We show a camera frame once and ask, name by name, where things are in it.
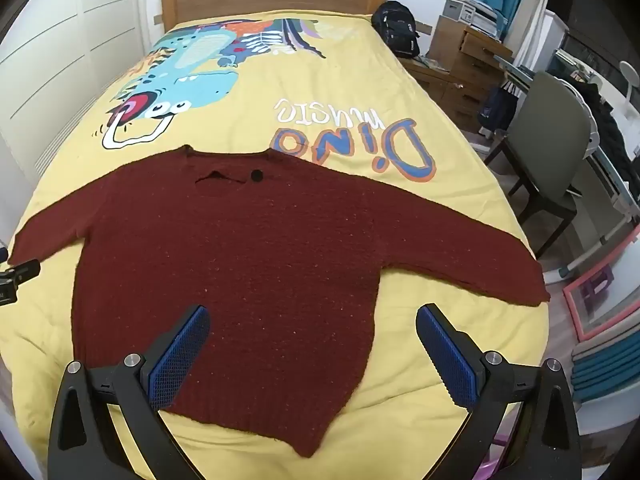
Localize dark navy hanging bag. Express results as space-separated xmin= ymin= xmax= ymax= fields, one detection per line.
xmin=477 ymin=87 xmax=518 ymax=133

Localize black backpack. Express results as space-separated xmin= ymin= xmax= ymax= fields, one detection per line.
xmin=371 ymin=0 xmax=420 ymax=58

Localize teal striped cushion stack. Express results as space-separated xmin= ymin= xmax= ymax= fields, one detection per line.
xmin=570 ymin=332 xmax=639 ymax=403

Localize dark red knit sweater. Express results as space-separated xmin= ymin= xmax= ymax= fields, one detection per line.
xmin=9 ymin=146 xmax=549 ymax=457

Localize wooden drawer cabinet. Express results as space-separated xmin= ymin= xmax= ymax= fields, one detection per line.
xmin=400 ymin=16 xmax=513 ymax=132

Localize white wardrobe doors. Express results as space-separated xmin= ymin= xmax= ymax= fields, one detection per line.
xmin=1 ymin=0 xmax=143 ymax=244

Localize grey green chair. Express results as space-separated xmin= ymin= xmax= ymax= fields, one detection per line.
xmin=485 ymin=72 xmax=591 ymax=257

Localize pink framed picture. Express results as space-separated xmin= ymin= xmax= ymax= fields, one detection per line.
xmin=563 ymin=231 xmax=640 ymax=342

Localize yellow dino print bedspread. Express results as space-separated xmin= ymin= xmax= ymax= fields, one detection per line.
xmin=27 ymin=12 xmax=548 ymax=479

